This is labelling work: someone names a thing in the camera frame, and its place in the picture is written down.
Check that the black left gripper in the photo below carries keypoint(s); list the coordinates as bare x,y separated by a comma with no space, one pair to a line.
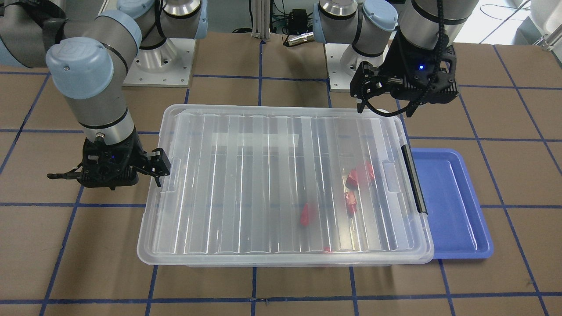
400,58

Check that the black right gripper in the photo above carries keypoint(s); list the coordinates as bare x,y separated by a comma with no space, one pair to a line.
154,161

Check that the clear plastic box lid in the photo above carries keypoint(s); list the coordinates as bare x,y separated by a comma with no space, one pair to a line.
281,184

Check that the red block carried to tray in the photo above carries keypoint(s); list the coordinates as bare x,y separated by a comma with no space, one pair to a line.
351,202

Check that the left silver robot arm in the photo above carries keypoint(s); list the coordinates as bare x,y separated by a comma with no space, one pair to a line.
371,25

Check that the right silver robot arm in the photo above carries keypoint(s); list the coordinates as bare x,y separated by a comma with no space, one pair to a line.
88,62

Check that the red block upper pair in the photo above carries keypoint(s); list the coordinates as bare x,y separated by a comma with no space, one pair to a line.
367,169

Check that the red block beside pair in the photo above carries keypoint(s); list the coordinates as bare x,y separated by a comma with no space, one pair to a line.
352,180

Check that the black electronics box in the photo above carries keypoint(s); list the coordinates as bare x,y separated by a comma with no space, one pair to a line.
298,19

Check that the clear plastic storage box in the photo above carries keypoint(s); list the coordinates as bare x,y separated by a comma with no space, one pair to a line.
290,263

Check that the red block under lid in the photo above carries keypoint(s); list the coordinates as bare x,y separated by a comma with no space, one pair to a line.
309,213

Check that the blue plastic tray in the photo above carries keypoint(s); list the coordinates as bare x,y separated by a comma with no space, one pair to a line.
455,217

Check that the silver metal cylinder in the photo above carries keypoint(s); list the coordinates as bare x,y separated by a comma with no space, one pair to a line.
296,40

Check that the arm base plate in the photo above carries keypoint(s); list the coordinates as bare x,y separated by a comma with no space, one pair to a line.
168,65
342,62

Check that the black box latch handle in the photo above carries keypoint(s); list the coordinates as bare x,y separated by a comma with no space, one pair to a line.
414,179

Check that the aluminium frame post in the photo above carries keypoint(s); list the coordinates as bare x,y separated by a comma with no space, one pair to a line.
261,18

